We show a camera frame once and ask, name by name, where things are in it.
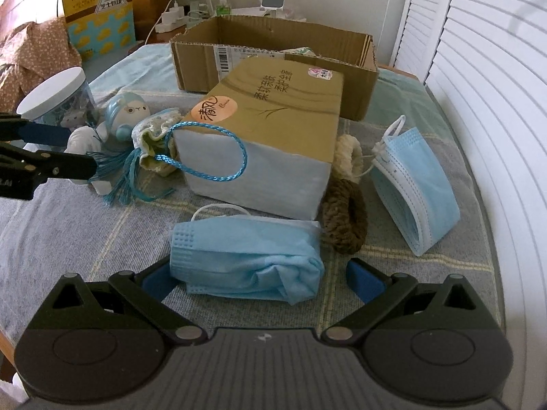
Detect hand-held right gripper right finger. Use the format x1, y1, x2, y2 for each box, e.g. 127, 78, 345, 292
320, 257, 492, 346

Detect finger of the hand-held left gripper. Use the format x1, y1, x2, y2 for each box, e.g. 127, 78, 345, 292
0, 112, 80, 150
0, 141, 99, 185

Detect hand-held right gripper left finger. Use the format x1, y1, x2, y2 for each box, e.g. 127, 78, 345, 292
43, 260, 210, 347

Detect brown knitted scrunchie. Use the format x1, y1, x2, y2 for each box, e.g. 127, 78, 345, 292
320, 175, 369, 254

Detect blue and white toy figure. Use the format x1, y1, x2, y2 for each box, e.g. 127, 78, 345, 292
67, 93, 155, 156

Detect blue face mask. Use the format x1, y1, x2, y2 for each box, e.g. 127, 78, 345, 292
169, 204, 325, 306

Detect blue face masks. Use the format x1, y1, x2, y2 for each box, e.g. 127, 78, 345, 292
370, 114, 461, 258

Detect brown cardboard box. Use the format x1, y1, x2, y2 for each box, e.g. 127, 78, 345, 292
170, 15, 380, 121

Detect clear jar with white lid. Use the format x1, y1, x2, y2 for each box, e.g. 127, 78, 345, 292
16, 67, 97, 131

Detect grey plaid blanket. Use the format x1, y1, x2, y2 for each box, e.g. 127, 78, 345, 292
0, 115, 509, 351

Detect brown floral cloth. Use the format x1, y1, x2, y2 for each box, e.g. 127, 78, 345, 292
0, 17, 82, 114

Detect floral pouch with teal tassel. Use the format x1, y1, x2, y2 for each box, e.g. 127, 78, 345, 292
90, 109, 185, 206

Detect beige fluffy scrunchie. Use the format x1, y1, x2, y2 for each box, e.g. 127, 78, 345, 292
331, 134, 365, 182

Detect yellow snack bag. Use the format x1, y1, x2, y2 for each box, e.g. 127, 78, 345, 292
61, 0, 137, 63

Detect gold wrapped tissue pack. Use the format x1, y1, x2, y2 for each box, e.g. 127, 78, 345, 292
154, 57, 345, 219

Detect white remote control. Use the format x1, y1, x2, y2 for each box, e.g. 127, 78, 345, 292
155, 9, 214, 33

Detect white louvred door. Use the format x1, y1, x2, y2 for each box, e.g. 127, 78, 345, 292
390, 0, 456, 82
423, 0, 547, 338

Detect white router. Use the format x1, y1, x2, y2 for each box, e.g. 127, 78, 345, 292
231, 0, 308, 22

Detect white charger with cable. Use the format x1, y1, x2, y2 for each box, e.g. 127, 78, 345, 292
144, 0, 185, 45

